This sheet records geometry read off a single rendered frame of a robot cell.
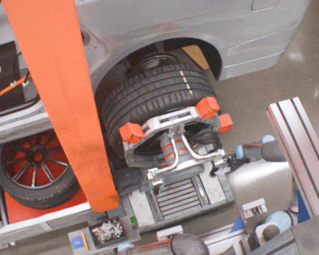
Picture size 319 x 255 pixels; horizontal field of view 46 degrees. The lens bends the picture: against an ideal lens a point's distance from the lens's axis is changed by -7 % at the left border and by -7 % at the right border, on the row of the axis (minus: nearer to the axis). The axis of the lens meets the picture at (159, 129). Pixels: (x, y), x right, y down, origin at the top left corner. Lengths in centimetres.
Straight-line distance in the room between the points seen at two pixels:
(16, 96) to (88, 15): 100
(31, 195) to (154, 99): 106
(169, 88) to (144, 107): 15
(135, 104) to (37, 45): 109
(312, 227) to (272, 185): 225
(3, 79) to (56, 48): 166
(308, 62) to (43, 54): 316
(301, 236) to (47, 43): 77
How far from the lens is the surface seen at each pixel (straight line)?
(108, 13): 178
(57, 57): 107
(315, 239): 96
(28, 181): 290
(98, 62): 205
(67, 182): 258
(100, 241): 240
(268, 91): 358
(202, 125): 241
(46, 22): 97
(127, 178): 264
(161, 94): 201
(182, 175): 292
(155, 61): 235
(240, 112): 340
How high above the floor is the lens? 290
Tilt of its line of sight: 64 degrees down
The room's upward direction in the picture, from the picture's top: 4 degrees clockwise
